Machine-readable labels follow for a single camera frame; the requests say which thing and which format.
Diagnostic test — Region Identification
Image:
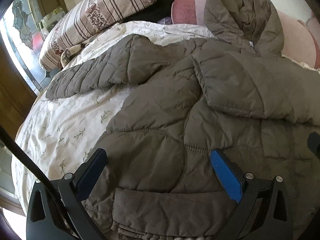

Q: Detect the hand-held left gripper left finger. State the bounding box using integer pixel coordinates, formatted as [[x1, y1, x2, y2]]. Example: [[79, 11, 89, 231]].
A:
[[26, 148, 108, 240]]

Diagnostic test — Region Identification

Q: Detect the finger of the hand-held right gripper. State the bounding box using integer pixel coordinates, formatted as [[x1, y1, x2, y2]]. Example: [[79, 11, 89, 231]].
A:
[[307, 131, 320, 158]]

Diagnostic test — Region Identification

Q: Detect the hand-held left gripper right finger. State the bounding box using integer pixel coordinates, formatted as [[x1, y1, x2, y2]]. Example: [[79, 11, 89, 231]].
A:
[[210, 149, 293, 240]]

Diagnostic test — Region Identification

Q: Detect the olive-grey hooded puffer jacket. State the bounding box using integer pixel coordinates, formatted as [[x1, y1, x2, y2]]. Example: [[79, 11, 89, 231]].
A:
[[46, 0, 320, 240]]

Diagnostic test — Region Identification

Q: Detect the white leaf-print quilt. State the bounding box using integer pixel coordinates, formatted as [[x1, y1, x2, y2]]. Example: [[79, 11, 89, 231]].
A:
[[11, 20, 220, 210]]

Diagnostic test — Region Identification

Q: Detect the stained glass window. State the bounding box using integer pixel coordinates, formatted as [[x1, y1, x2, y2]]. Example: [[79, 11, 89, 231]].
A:
[[0, 0, 63, 93]]

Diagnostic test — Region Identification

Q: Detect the striped floral pillow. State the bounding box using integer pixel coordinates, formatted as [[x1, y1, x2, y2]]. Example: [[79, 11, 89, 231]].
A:
[[39, 0, 158, 71]]

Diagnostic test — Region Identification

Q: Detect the pink padded headboard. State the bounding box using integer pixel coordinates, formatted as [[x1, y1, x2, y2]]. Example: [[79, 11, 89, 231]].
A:
[[171, 0, 320, 69]]

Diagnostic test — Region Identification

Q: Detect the black cloth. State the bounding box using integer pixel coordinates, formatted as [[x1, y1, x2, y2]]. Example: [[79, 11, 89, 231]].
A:
[[120, 0, 198, 25]]

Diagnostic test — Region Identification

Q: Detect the black cable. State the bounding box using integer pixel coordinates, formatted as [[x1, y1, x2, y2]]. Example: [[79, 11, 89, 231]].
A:
[[0, 126, 73, 235]]

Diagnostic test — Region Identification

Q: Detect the wooden door frame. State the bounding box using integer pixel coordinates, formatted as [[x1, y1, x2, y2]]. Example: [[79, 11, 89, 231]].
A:
[[0, 42, 38, 140]]

